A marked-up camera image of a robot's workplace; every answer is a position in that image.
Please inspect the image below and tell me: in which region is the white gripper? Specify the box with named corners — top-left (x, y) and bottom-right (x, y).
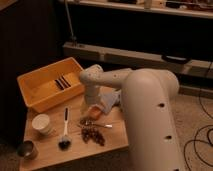
top-left (81, 85), bottom-right (100, 114)

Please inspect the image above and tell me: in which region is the orange apple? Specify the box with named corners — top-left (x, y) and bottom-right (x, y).
top-left (89, 106), bottom-right (102, 120)

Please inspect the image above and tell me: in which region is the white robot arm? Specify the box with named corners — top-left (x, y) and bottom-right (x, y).
top-left (79, 65), bottom-right (185, 171)

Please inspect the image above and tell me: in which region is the white paper cup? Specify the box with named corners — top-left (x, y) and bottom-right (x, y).
top-left (32, 114), bottom-right (52, 135)

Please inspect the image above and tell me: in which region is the metal cup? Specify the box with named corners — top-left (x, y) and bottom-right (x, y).
top-left (17, 140), bottom-right (38, 160)

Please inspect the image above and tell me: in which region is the light blue cloth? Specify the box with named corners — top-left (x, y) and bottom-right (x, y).
top-left (100, 91), bottom-right (121, 115)

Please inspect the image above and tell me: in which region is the dark striped item in bin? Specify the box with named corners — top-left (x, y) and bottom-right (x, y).
top-left (55, 76), bottom-right (70, 90)

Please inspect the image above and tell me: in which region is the metal spoon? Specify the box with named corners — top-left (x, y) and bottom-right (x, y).
top-left (79, 119), bottom-right (113, 130)

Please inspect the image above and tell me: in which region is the bunch of dark grapes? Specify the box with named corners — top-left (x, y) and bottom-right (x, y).
top-left (80, 119), bottom-right (105, 146)

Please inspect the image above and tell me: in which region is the yellow plastic bin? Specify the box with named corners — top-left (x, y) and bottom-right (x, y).
top-left (17, 57), bottom-right (84, 113)

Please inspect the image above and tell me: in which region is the grey metal pole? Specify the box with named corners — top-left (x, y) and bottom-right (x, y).
top-left (64, 0), bottom-right (77, 46)

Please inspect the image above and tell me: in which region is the wooden table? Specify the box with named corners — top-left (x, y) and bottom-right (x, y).
top-left (20, 95), bottom-right (128, 171)

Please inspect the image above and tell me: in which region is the upper shelf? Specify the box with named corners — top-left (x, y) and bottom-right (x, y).
top-left (58, 0), bottom-right (213, 19)

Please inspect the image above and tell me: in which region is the long grey baseboard rail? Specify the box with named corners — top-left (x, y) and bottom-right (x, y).
top-left (63, 42), bottom-right (213, 79)

